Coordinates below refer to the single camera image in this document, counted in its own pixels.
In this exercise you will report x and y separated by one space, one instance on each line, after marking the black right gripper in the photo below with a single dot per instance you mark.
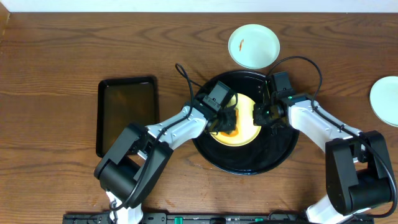
258 119

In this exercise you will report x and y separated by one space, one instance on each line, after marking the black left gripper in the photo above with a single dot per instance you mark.
227 119

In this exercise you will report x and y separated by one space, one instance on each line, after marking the yellow plate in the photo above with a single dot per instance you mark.
247 132

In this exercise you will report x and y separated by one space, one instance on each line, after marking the pale green plate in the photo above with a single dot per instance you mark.
253 46
383 100

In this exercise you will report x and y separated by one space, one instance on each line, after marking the orange green sponge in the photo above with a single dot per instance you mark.
233 132

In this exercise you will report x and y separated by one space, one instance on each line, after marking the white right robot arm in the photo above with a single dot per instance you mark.
359 175

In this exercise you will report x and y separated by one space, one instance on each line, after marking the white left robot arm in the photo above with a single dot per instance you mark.
130 169

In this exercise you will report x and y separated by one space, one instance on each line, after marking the round black tray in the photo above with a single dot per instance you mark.
265 152

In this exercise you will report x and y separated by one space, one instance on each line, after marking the rectangular black water tray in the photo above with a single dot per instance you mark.
122 101

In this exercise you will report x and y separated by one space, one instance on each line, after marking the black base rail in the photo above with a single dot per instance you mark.
162 218

